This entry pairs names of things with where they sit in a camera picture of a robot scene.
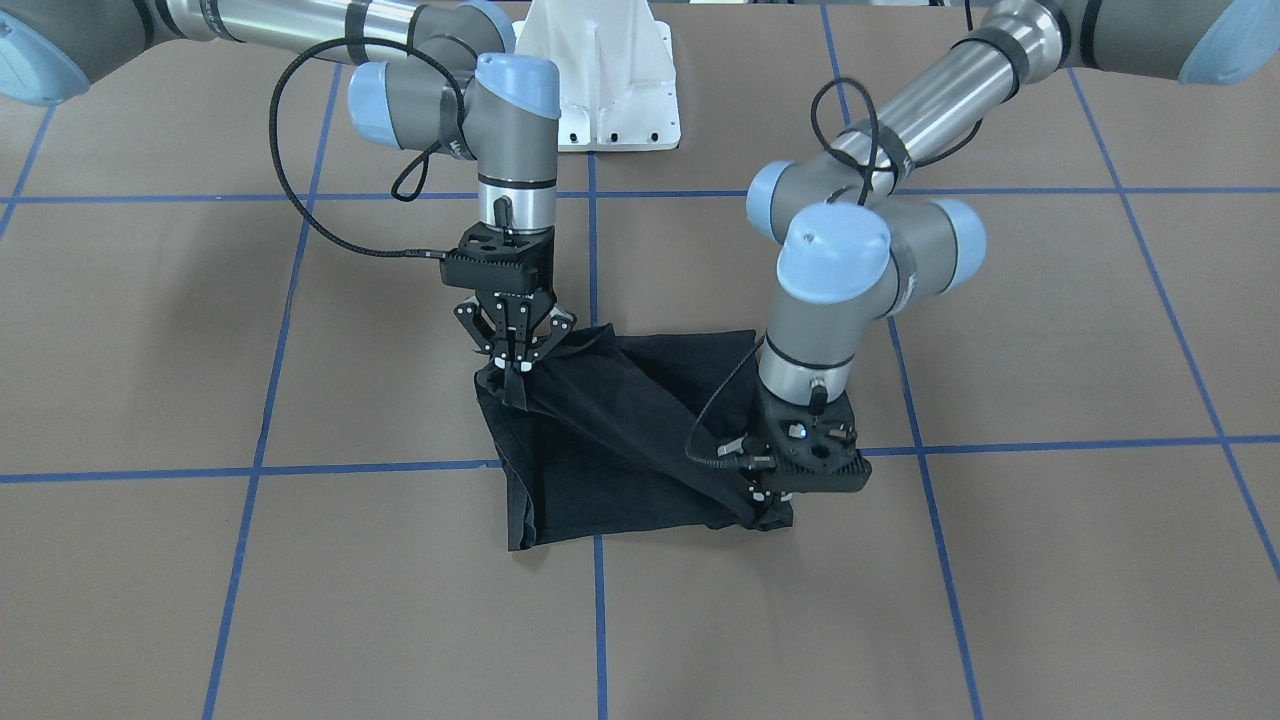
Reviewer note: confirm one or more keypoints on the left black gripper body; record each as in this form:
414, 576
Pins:
773, 497

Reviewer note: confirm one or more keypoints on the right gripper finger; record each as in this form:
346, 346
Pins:
537, 335
484, 330

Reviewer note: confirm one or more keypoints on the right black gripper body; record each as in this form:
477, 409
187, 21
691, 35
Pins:
508, 305

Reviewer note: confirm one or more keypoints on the black graphic t-shirt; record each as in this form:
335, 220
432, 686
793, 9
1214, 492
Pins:
599, 447

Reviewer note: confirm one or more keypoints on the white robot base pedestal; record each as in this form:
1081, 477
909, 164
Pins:
617, 73

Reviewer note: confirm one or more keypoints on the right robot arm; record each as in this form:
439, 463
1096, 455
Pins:
433, 80

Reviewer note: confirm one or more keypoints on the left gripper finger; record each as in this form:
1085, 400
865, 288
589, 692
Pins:
772, 510

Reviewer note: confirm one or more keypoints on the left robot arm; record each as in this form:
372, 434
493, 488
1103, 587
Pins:
851, 253

